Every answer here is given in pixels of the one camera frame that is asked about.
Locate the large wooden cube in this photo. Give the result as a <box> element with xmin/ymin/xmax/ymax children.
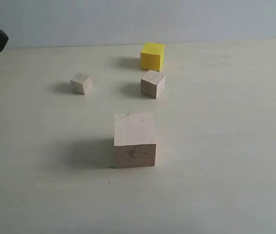
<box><xmin>114</xmin><ymin>113</ymin><xmax>157</xmax><ymax>168</ymax></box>

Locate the yellow cube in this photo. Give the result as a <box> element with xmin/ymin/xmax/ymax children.
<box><xmin>140</xmin><ymin>42</ymin><xmax>165</xmax><ymax>72</ymax></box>

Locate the medium wooden cube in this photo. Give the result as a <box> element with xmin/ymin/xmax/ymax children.
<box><xmin>141</xmin><ymin>70</ymin><xmax>166</xmax><ymax>99</ymax></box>

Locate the small wooden cube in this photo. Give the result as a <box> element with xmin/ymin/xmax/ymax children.
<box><xmin>70</xmin><ymin>72</ymin><xmax>92</xmax><ymax>95</ymax></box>

